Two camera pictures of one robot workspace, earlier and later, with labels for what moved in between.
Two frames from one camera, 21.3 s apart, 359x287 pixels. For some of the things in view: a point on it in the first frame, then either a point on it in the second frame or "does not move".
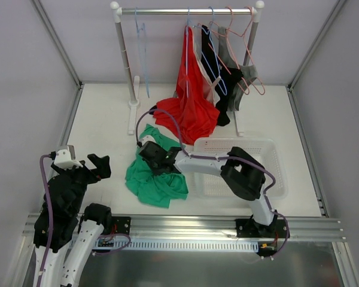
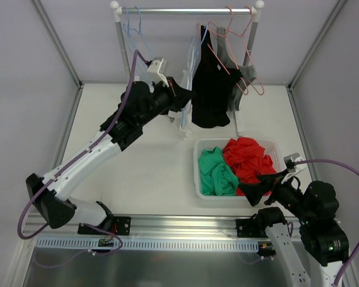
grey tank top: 226,60 does not move
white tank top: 210,86 -> 180,121
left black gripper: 85,172 -> 173,94
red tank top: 194,103 -> 246,156
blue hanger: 142,39 -> 128,28
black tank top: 225,78 does not move
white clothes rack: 134,102 does not move
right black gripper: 151,156 -> 275,186
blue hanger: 186,51 -> 139,31
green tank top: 155,190 -> 216,177
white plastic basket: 212,186 does not move
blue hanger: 209,33 -> 194,55
